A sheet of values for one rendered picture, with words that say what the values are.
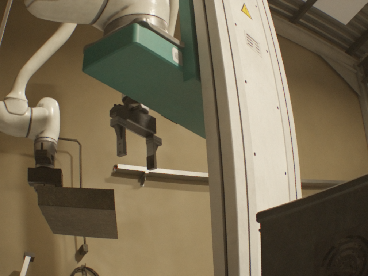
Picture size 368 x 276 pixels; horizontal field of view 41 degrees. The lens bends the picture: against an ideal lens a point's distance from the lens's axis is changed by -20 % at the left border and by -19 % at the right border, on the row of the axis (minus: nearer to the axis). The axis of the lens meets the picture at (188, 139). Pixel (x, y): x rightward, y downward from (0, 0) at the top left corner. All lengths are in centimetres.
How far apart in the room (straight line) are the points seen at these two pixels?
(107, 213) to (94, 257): 492
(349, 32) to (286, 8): 131
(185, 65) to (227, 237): 39
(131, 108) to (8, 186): 497
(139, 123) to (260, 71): 46
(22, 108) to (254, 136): 82
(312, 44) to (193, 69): 812
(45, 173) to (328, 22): 815
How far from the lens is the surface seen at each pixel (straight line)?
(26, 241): 636
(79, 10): 124
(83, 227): 174
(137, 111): 169
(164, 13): 128
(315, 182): 788
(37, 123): 176
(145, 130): 171
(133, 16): 123
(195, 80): 121
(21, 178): 659
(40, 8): 124
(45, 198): 154
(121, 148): 161
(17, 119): 174
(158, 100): 135
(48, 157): 168
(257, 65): 136
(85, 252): 619
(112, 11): 126
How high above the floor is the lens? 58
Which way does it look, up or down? 24 degrees up
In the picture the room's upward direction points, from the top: 4 degrees counter-clockwise
